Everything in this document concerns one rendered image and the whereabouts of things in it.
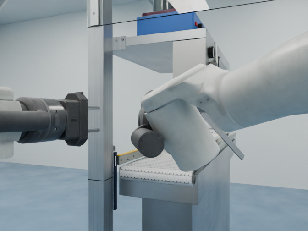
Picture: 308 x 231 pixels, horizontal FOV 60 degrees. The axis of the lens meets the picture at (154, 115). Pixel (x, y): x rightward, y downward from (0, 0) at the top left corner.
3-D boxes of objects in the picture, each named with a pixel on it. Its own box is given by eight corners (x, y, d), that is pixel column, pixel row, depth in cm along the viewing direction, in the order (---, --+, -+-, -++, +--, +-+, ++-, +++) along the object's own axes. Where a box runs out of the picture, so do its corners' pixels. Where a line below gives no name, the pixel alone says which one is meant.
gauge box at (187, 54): (206, 104, 80) (206, 37, 80) (172, 104, 84) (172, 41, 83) (217, 106, 100) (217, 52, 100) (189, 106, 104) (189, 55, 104)
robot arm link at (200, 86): (157, 87, 42) (228, 47, 32) (185, 135, 43) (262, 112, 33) (129, 104, 38) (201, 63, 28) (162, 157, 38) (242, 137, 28)
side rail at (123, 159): (119, 165, 93) (119, 156, 93) (115, 164, 93) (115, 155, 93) (200, 135, 215) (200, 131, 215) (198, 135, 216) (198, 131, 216)
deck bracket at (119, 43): (124, 48, 89) (124, 35, 89) (111, 50, 91) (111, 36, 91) (125, 49, 90) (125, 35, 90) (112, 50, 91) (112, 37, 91)
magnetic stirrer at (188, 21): (197, 31, 83) (197, 2, 83) (136, 38, 91) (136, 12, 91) (209, 46, 102) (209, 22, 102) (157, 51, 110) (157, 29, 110)
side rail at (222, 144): (197, 171, 83) (197, 161, 83) (191, 171, 83) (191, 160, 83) (235, 136, 205) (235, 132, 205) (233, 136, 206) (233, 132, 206)
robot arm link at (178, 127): (173, 85, 46) (196, 76, 35) (204, 138, 47) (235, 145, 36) (117, 119, 44) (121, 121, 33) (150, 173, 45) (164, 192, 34)
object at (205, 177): (198, 205, 85) (198, 173, 85) (118, 195, 96) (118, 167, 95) (235, 151, 205) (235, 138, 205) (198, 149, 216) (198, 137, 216)
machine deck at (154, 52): (206, 41, 80) (206, 27, 80) (98, 52, 94) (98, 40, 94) (229, 71, 137) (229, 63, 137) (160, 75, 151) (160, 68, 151)
